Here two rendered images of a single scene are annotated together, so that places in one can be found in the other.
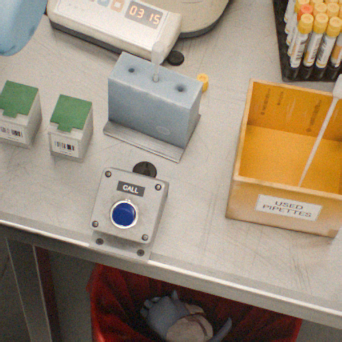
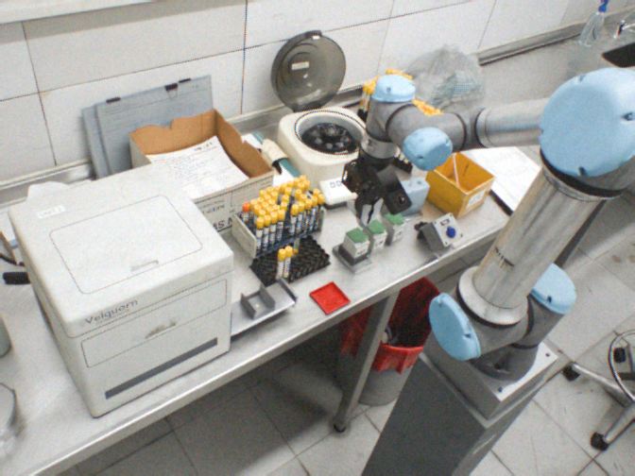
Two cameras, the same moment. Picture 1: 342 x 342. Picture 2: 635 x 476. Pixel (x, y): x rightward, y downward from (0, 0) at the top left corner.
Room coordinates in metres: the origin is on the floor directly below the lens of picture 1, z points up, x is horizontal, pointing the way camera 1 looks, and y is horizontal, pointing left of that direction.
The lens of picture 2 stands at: (0.06, 1.07, 1.88)
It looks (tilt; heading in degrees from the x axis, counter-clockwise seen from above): 45 degrees down; 306
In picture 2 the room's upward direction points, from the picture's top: 11 degrees clockwise
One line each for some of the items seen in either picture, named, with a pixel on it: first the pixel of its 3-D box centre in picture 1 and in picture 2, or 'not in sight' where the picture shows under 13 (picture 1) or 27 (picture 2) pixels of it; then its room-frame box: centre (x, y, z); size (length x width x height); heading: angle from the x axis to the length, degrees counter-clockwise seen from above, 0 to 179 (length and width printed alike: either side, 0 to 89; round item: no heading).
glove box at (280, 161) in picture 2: not in sight; (268, 166); (0.89, 0.22, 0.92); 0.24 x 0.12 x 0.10; 171
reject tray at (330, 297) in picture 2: not in sight; (330, 297); (0.50, 0.38, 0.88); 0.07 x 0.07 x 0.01; 81
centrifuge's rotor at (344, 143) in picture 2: not in sight; (329, 141); (0.83, 0.05, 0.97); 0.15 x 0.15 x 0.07
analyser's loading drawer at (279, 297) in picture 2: not in sight; (248, 309); (0.57, 0.57, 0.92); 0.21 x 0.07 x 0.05; 81
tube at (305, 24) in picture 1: (298, 46); not in sight; (0.68, -0.14, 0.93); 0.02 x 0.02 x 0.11
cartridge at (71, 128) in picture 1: (71, 128); (392, 228); (0.54, 0.12, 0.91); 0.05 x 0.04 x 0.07; 171
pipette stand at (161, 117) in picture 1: (153, 103); (404, 199); (0.57, 0.03, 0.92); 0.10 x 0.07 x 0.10; 73
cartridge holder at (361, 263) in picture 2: not in sight; (352, 253); (0.55, 0.25, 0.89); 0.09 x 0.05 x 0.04; 171
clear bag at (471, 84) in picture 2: not in sight; (462, 72); (0.86, -0.66, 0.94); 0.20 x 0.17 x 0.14; 64
